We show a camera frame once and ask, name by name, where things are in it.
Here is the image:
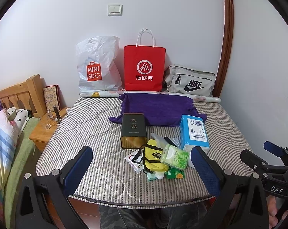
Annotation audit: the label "brown wooden door frame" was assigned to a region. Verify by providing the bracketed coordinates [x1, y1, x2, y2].
[212, 0, 234, 97]

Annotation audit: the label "white tomato sauce packet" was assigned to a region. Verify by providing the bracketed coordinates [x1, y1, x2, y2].
[124, 150, 144, 174]

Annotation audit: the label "brown patterned book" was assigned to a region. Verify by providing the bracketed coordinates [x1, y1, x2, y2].
[43, 85, 61, 112]

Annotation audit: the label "dark green tea tin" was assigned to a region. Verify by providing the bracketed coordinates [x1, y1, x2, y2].
[121, 113, 147, 149]

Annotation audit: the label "person's right hand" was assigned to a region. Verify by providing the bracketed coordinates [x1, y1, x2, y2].
[267, 195, 279, 229]

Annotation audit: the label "white spotted plush toy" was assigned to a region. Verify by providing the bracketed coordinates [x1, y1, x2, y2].
[7, 107, 33, 136]

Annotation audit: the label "purple towel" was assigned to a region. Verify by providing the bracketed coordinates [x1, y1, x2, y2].
[108, 93, 207, 127]

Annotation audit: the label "white wall switch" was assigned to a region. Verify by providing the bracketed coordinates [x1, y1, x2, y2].
[107, 4, 122, 17]

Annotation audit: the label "wooden nightstand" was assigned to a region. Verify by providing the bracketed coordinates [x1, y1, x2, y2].
[29, 112, 58, 152]

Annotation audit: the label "green pocket tissue pack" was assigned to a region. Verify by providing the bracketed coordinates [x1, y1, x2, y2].
[160, 144, 190, 170]

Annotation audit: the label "yellow Adidas pouch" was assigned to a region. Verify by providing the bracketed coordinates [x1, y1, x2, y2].
[138, 139, 169, 173]

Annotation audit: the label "grey Nike bag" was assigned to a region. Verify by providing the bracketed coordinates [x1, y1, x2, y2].
[164, 65, 215, 97]

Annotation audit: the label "person's camouflage trouser legs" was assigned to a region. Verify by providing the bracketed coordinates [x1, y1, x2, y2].
[99, 202, 207, 228]

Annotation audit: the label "clear plastic bag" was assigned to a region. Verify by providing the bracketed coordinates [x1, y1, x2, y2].
[151, 133, 181, 149]

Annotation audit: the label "green blanket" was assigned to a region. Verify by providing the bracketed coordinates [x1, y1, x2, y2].
[3, 117, 41, 228]

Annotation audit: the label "white gloves bundle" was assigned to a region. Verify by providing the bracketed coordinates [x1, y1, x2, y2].
[147, 172, 165, 181]

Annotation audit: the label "white Miniso plastic bag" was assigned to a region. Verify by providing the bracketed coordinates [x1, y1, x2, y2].
[76, 36, 122, 94]

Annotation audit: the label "green snack packet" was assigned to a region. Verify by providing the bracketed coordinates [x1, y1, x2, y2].
[165, 166, 185, 179]

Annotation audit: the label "wooden headboard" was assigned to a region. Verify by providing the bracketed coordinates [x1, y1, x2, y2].
[0, 74, 47, 118]

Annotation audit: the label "colourful striped blanket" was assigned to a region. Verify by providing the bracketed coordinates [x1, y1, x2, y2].
[0, 109, 18, 221]

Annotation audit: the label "red Haidilao paper bag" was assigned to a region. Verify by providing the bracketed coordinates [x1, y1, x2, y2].
[124, 28, 166, 92]

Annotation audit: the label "glass cup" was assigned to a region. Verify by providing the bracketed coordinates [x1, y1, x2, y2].
[40, 110, 55, 130]

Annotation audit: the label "blue tissue pack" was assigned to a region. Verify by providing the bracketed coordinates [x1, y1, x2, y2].
[180, 115, 210, 154]

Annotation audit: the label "rolled patterned poster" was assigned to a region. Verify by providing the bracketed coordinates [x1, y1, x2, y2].
[79, 89, 222, 103]

